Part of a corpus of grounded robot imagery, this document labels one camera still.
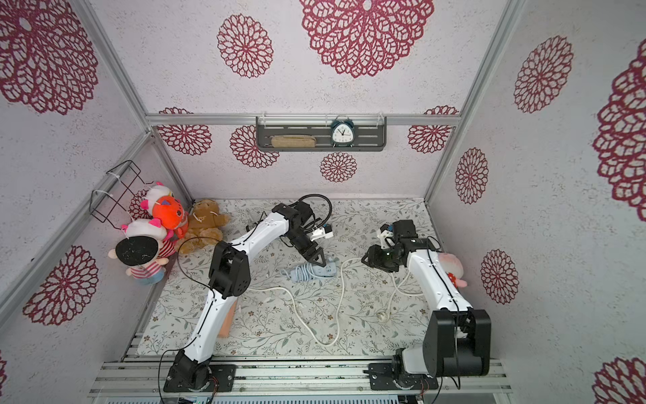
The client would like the teal alarm clock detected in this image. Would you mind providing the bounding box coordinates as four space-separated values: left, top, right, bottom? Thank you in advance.
331 120 356 147

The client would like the orange plush toy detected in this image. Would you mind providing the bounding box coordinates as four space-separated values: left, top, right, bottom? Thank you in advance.
152 196 188 239

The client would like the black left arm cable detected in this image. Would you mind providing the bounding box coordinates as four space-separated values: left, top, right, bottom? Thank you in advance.
157 236 223 390

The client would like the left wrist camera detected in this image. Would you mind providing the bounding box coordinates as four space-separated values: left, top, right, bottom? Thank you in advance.
309 224 334 242

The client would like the white power cord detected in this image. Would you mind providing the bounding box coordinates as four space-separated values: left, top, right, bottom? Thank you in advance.
246 257 425 348

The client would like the light blue power strip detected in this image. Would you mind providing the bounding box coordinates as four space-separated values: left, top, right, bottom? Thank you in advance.
303 260 337 279

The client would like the black wire basket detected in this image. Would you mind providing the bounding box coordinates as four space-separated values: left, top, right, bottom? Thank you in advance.
88 160 151 231

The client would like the grey wall shelf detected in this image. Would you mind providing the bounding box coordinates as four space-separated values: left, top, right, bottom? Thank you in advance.
256 115 387 152

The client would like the white pink plush toy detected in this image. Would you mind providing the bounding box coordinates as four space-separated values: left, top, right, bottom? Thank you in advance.
140 182 173 215

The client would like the brown teddy bear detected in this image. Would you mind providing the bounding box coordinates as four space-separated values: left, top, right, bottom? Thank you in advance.
175 200 230 254

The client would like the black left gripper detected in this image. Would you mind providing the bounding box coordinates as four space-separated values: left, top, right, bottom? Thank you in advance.
287 228 329 268

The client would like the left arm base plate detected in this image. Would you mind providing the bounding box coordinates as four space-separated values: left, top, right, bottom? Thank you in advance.
163 364 237 393

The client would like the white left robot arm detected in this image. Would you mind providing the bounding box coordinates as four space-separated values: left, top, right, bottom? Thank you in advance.
175 194 332 378

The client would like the orange power strip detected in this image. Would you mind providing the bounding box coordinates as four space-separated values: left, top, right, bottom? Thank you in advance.
218 301 237 338

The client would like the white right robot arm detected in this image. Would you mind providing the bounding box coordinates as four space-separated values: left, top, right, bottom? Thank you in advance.
362 220 492 380

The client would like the black faced striped plush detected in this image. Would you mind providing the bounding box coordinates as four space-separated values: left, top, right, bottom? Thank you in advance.
109 218 178 285

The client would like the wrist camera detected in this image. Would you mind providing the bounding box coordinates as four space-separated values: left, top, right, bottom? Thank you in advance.
309 224 334 242
378 224 395 250

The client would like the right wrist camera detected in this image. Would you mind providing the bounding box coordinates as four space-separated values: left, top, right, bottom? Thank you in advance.
378 224 395 250

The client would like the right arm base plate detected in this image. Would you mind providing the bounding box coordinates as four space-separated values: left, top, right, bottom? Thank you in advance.
363 362 439 392

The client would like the tan pouch on shelf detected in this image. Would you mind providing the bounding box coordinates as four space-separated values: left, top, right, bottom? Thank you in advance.
271 135 316 149

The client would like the pink frog plush toy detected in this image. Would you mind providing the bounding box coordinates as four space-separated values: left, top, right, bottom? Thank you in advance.
438 252 468 289

